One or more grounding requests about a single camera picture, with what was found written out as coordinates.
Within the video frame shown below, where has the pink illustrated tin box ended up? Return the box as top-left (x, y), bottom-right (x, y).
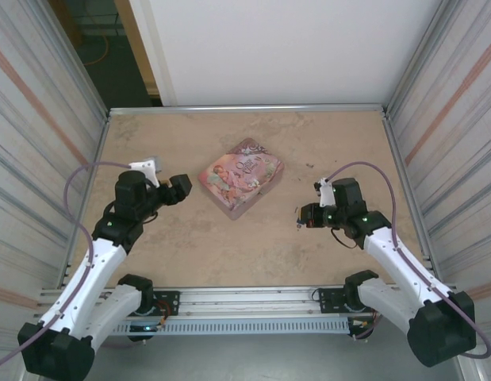
top-left (198, 137), bottom-right (287, 222)

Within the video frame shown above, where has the corrugated white side panel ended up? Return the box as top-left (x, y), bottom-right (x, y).
top-left (0, 0), bottom-right (112, 381)
top-left (382, 0), bottom-right (491, 381)

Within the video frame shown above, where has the grey metal sheet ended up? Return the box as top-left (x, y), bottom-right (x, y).
top-left (86, 335), bottom-right (466, 381)

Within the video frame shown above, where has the white back panel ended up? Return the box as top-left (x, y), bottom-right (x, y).
top-left (128, 0), bottom-right (447, 108)

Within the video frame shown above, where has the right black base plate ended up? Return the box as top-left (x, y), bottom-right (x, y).
top-left (318, 288), bottom-right (350, 315)

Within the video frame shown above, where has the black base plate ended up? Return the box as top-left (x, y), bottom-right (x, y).
top-left (318, 288), bottom-right (350, 315)
top-left (148, 290), bottom-right (181, 318)

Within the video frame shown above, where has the aluminium mounting rail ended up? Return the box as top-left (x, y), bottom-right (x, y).
top-left (37, 286), bottom-right (458, 319)

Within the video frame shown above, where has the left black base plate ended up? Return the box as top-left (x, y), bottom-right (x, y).
top-left (148, 290), bottom-right (181, 318)

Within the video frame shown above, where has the grey slotted cable duct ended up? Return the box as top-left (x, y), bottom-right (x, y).
top-left (108, 319), bottom-right (350, 337)

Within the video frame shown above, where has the wooden door frame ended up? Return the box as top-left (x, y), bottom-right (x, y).
top-left (113, 0), bottom-right (163, 107)

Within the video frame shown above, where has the orange floor cable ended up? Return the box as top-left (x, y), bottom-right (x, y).
top-left (83, 34), bottom-right (112, 67)

